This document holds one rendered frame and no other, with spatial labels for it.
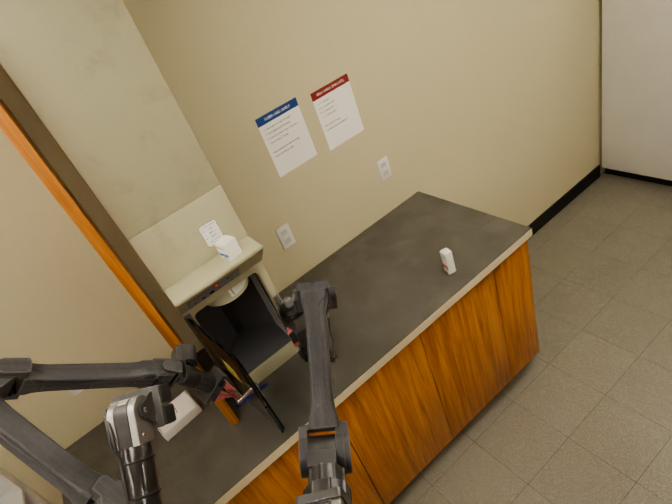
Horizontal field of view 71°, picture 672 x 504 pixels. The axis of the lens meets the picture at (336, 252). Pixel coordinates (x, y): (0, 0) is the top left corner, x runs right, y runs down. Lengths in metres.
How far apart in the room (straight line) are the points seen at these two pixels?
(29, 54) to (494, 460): 2.37
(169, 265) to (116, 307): 0.55
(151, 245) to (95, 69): 0.50
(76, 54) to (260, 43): 0.83
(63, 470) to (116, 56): 0.98
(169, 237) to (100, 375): 0.44
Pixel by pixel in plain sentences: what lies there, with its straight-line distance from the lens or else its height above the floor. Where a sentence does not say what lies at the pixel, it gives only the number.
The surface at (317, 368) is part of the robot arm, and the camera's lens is 1.04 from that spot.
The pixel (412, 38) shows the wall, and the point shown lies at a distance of 2.49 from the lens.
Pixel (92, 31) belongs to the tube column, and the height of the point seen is 2.22.
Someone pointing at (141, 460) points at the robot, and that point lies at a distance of 0.88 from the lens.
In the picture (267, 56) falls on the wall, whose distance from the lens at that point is 2.05.
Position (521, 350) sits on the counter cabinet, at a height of 0.24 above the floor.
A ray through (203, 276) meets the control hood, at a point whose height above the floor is 1.51.
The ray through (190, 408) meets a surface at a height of 0.98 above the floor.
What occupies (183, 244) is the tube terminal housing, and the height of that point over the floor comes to 1.61.
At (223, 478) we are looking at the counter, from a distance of 1.76.
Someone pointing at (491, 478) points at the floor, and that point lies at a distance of 2.54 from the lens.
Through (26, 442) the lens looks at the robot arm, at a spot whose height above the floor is 1.62.
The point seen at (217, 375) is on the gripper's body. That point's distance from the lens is 1.51.
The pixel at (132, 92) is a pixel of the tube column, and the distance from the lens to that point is 1.43.
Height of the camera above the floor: 2.27
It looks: 34 degrees down
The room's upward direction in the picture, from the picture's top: 22 degrees counter-clockwise
